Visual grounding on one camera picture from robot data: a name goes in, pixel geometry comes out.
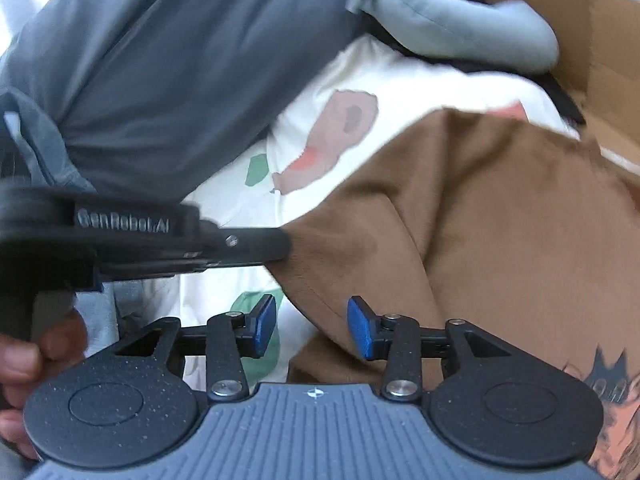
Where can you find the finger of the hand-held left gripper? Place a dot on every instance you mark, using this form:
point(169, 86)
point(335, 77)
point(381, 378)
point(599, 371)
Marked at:
point(250, 247)

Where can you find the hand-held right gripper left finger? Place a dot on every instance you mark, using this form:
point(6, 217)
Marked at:
point(265, 322)

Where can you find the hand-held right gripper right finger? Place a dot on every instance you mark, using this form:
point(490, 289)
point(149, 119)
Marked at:
point(361, 327)

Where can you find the brown t-shirt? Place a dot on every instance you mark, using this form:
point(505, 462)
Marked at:
point(475, 220)

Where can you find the person's left hand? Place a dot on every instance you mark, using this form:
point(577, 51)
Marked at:
point(20, 365)

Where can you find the grey-blue denim garment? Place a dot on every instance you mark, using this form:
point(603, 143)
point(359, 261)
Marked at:
point(30, 140)

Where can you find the dark grey pillow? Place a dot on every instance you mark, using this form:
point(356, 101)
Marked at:
point(175, 60)

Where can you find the cream bear print bed sheet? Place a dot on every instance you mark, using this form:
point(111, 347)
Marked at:
point(380, 75)

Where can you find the grey neck pillow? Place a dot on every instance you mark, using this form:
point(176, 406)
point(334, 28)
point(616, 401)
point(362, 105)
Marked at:
point(450, 25)

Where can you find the flattened cardboard sheet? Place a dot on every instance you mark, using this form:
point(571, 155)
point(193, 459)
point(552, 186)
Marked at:
point(610, 60)

